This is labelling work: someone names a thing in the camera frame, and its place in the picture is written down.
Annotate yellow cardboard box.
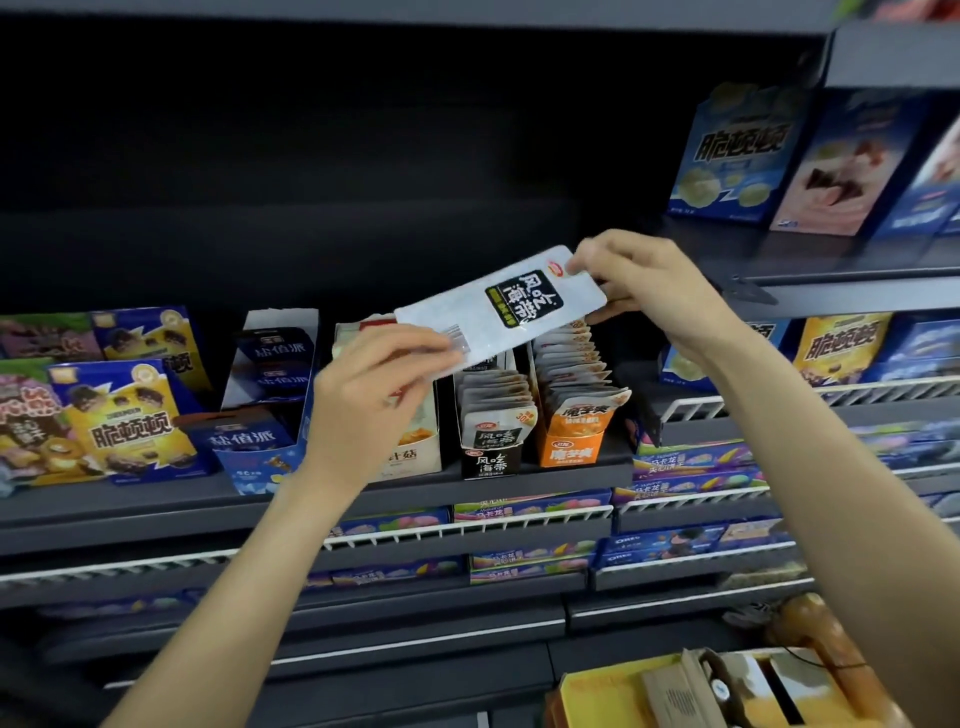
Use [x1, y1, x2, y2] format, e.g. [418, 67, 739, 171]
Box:
[543, 646, 912, 728]

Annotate group of colourful candy boxes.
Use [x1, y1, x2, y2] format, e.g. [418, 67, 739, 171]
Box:
[303, 439, 770, 594]

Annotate person's right forearm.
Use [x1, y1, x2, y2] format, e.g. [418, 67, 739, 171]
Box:
[693, 322, 960, 728]

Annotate blue yellow biscuit box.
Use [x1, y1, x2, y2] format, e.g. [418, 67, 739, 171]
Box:
[91, 305, 213, 395]
[46, 360, 219, 485]

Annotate white snack packet black label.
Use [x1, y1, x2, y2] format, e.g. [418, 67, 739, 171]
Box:
[393, 245, 609, 374]

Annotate row of white seaweed packets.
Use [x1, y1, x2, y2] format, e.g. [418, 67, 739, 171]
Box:
[459, 358, 538, 444]

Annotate blurred blue boxes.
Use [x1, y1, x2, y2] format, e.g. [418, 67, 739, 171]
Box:
[851, 416, 960, 519]

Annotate blue box with pale biscuits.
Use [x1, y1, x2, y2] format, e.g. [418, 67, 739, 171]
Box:
[667, 84, 815, 226]
[658, 321, 792, 395]

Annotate row of orange-topped snack packets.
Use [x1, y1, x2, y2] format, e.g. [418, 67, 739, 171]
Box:
[534, 321, 633, 421]

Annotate pink chocolate biscuit box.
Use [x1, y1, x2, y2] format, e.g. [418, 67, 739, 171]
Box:
[770, 90, 931, 238]

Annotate orange display box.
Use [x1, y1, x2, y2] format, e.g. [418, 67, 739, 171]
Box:
[527, 330, 633, 470]

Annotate pink green snack box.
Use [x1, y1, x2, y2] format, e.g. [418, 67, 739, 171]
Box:
[0, 312, 105, 363]
[0, 358, 102, 496]

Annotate white display box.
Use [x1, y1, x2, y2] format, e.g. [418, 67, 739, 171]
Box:
[332, 315, 444, 483]

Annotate dark blue biscuit box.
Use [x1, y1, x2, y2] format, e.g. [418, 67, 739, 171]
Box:
[862, 311, 960, 385]

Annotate blue white snack box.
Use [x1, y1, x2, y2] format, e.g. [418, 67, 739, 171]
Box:
[870, 105, 960, 241]

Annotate person's right hand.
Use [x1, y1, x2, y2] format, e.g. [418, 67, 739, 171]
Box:
[566, 228, 733, 358]

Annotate black shelving unit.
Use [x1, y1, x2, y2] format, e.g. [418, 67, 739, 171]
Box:
[0, 0, 834, 728]

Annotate person's left forearm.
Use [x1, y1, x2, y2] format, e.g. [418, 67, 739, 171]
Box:
[101, 461, 369, 728]

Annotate grey shelving unit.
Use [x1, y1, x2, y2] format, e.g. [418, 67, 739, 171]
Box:
[566, 21, 960, 650]

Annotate dark blue open display box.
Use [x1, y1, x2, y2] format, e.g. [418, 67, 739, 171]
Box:
[174, 307, 321, 498]

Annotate black display box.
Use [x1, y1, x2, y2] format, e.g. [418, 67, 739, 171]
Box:
[452, 352, 543, 481]

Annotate person's left hand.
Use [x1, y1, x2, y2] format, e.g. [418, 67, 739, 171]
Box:
[303, 324, 463, 490]

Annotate blue cookie box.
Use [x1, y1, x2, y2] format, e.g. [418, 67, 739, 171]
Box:
[718, 517, 792, 554]
[597, 526, 727, 569]

